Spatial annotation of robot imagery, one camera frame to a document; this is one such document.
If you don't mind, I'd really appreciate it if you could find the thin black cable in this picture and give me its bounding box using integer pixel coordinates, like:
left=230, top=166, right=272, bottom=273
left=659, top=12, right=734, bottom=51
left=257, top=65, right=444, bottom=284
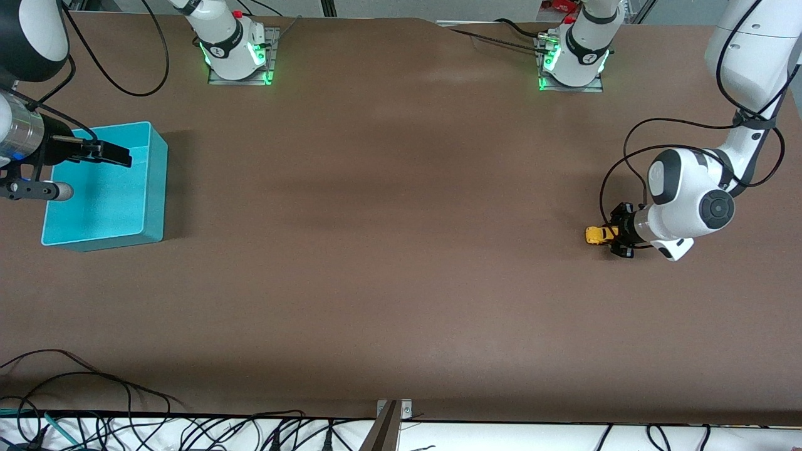
left=448, top=28, right=549, bottom=54

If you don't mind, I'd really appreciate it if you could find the long black looping cable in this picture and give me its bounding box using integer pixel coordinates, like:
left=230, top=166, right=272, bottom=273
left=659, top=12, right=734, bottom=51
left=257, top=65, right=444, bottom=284
left=0, top=349, right=185, bottom=408
left=0, top=372, right=171, bottom=451

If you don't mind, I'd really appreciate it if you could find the teal cable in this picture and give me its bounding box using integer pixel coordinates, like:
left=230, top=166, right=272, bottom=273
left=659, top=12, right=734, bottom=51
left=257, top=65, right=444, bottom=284
left=0, top=407, right=80, bottom=447

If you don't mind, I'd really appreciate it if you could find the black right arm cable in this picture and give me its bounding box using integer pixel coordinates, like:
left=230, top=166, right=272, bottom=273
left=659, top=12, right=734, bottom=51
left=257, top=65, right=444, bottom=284
left=0, top=0, right=170, bottom=148

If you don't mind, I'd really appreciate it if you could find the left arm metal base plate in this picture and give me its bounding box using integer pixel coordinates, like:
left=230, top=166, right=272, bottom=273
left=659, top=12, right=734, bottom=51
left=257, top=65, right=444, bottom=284
left=536, top=34, right=604, bottom=93

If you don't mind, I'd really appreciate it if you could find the grey metal pole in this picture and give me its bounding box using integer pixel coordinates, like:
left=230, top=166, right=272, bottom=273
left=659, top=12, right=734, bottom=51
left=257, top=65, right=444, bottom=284
left=358, top=401, right=402, bottom=451

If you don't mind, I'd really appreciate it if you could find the teal plastic bin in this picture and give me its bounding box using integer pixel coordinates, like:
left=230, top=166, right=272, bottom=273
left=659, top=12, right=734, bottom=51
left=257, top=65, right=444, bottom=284
left=41, top=121, right=169, bottom=252

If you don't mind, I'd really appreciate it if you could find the yellow beetle toy car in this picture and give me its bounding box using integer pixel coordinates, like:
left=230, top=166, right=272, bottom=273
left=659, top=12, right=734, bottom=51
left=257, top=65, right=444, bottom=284
left=585, top=225, right=621, bottom=247

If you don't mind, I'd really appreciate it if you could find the small metal bracket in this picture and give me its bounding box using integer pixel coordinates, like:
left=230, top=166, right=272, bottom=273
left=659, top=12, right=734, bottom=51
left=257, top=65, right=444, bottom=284
left=377, top=399, right=413, bottom=420

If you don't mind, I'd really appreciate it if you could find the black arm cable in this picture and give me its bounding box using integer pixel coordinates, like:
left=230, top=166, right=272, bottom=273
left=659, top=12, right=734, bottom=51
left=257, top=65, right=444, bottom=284
left=0, top=0, right=170, bottom=148
left=600, top=0, right=787, bottom=251

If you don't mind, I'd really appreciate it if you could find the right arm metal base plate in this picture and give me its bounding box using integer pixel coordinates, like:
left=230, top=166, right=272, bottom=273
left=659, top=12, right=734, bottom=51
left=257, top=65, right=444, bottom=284
left=208, top=26, right=280, bottom=86

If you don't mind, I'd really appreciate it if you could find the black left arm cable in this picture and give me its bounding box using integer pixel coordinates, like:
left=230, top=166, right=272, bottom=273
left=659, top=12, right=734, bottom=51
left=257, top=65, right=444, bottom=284
left=600, top=0, right=787, bottom=251

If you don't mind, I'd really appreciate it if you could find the thick black cable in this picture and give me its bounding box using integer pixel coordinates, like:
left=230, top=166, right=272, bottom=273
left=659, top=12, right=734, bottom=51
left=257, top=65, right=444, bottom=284
left=495, top=18, right=553, bottom=39

